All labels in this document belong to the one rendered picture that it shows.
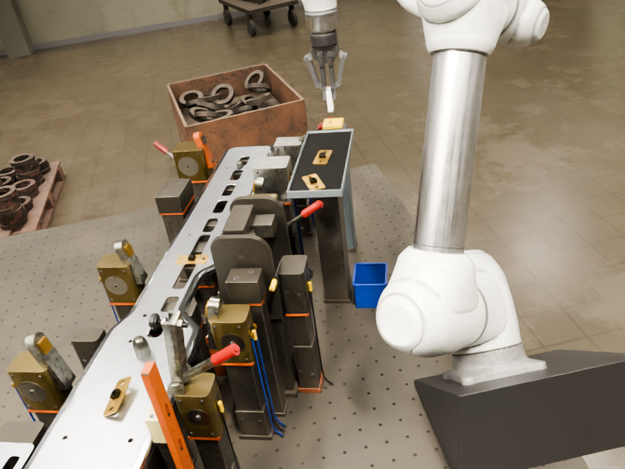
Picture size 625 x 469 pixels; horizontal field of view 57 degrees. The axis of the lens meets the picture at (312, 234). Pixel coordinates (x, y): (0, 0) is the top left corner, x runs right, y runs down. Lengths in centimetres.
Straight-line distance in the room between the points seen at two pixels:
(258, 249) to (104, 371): 40
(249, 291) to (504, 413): 56
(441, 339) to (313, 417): 49
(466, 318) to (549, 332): 162
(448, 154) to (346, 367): 70
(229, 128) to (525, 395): 261
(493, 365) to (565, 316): 158
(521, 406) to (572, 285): 185
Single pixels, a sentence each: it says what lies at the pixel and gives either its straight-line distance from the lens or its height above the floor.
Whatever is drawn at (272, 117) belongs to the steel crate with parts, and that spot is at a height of 59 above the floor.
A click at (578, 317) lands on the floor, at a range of 286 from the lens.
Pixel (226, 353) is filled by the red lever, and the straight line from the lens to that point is 103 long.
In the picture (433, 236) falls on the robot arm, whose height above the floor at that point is 121.
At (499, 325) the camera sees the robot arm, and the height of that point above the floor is 98.
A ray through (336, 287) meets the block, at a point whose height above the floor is 76.
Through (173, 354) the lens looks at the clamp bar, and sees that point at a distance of 106.
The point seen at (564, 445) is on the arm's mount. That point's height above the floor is 75.
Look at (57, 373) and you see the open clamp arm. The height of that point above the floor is 103.
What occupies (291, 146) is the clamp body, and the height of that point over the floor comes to 105.
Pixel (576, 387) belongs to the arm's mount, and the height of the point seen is 93.
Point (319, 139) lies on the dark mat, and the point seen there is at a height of 116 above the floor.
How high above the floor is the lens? 183
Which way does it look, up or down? 33 degrees down
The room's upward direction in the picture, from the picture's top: 8 degrees counter-clockwise
